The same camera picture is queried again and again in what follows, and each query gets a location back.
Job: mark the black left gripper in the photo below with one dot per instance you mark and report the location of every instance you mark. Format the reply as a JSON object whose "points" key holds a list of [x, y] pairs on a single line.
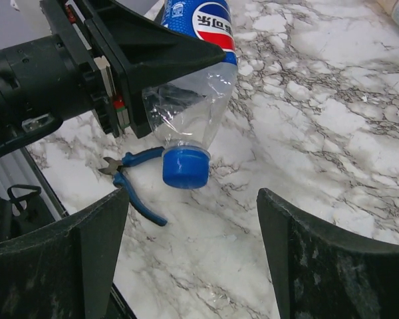
{"points": [[113, 54]]}

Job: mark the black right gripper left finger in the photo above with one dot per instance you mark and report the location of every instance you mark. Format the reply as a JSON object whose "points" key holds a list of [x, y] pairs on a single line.
{"points": [[66, 268]]}

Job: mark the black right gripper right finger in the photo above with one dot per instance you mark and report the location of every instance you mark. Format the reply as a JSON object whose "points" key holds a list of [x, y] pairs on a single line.
{"points": [[319, 270]]}

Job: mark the clear bottle blue label back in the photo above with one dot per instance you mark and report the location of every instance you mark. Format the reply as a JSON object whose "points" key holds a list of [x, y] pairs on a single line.
{"points": [[185, 113]]}

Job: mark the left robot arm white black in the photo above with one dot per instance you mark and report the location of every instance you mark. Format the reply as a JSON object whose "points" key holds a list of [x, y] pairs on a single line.
{"points": [[32, 76]]}

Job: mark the blue handle pliers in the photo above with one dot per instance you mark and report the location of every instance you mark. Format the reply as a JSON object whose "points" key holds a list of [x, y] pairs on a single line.
{"points": [[121, 172]]}

